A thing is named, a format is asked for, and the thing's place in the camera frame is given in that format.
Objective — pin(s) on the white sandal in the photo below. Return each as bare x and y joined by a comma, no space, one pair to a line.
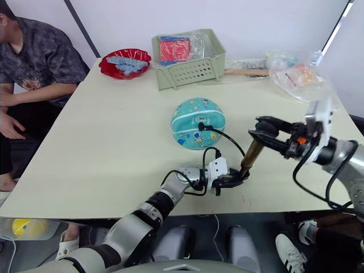
66,247

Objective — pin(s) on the grey robot torso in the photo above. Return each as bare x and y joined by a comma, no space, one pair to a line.
182,267

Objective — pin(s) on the blue cloth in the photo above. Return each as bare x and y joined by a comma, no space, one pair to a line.
128,66

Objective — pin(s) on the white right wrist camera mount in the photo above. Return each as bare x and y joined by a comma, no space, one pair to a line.
324,119

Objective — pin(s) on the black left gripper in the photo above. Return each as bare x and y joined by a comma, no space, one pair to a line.
220,185

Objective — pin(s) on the bystander's dark trouser leg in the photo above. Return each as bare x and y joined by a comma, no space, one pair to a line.
338,244

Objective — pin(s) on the seated person in dark shirt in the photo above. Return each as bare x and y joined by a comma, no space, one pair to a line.
39,57

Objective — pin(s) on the person's right hand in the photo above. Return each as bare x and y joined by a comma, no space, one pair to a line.
11,129

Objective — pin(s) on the grey rounded cover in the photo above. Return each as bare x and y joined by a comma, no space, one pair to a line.
173,244
241,247

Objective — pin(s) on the teal cartoon print ball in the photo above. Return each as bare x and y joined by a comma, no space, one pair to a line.
187,119

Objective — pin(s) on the red plastic bowl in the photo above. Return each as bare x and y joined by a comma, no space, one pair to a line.
111,69

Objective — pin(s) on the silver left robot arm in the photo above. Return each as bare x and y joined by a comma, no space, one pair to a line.
128,230

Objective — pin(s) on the large clear bag with items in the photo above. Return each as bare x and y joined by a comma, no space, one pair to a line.
295,76

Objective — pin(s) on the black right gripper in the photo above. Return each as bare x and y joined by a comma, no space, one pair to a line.
298,148

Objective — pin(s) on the red flat packet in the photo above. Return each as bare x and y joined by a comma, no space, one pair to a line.
173,49

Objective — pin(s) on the pale green plastic basket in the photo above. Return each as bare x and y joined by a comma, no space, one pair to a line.
187,74

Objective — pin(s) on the black diagonal pole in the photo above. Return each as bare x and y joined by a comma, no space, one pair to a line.
85,31

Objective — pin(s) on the white sneaker with black stripes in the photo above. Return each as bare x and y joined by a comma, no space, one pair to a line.
290,254
307,231

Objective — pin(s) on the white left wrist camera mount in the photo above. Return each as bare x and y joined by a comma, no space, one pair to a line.
217,167

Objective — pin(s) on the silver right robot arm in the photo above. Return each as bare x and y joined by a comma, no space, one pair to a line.
349,159

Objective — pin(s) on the person's left forearm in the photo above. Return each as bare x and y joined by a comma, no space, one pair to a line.
42,95

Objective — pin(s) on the brass hand pump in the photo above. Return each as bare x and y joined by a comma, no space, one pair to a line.
253,152

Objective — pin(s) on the wooden stick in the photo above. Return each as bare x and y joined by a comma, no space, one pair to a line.
244,72

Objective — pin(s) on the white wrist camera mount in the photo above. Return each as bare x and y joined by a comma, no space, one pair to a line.
324,119
217,167

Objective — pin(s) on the translucent plastic container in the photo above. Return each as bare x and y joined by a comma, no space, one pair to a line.
42,229

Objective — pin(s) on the black and white diagonal strip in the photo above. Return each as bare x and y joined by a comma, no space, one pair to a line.
338,27

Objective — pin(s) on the clear plastic bag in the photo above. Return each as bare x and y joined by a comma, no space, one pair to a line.
200,45

